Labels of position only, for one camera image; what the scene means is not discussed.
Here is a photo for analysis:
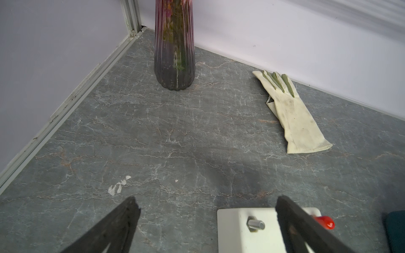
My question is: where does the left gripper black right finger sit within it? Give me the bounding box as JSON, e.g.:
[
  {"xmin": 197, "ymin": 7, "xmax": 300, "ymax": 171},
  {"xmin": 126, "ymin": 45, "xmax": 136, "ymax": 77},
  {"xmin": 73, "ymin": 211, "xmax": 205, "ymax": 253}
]
[{"xmin": 275, "ymin": 196, "xmax": 353, "ymax": 253}]

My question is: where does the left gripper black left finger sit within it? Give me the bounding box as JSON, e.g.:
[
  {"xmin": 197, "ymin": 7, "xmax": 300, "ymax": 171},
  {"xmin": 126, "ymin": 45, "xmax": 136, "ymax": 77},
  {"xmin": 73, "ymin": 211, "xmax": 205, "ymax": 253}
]
[{"xmin": 63, "ymin": 196, "xmax": 141, "ymax": 253}]

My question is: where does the white metal box with screws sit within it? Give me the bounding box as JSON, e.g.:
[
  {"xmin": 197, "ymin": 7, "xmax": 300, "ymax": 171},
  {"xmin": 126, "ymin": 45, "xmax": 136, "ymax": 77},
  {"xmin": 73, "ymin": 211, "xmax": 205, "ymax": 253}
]
[{"xmin": 217, "ymin": 207, "xmax": 322, "ymax": 253}]

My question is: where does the red sleeve on box screw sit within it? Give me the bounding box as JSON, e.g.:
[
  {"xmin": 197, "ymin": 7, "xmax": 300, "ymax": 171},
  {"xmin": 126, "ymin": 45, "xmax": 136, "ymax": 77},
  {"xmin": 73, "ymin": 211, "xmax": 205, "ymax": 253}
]
[{"xmin": 313, "ymin": 216, "xmax": 335, "ymax": 230}]

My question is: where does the white work glove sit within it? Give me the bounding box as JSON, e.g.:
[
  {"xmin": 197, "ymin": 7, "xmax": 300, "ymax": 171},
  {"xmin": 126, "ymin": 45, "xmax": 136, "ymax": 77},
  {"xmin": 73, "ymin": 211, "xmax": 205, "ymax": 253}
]
[{"xmin": 253, "ymin": 70, "xmax": 333, "ymax": 154}]

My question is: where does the dark blue tray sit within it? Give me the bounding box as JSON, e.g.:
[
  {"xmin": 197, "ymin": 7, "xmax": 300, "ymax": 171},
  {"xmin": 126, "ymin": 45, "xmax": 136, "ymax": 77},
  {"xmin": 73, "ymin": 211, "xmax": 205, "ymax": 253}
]
[{"xmin": 384, "ymin": 210, "xmax": 405, "ymax": 253}]

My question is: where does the dark purple glass vase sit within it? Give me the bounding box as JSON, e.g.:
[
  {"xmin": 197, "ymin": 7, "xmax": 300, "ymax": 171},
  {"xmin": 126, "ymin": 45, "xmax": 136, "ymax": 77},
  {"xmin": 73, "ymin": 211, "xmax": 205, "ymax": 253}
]
[{"xmin": 154, "ymin": 0, "xmax": 196, "ymax": 91}]

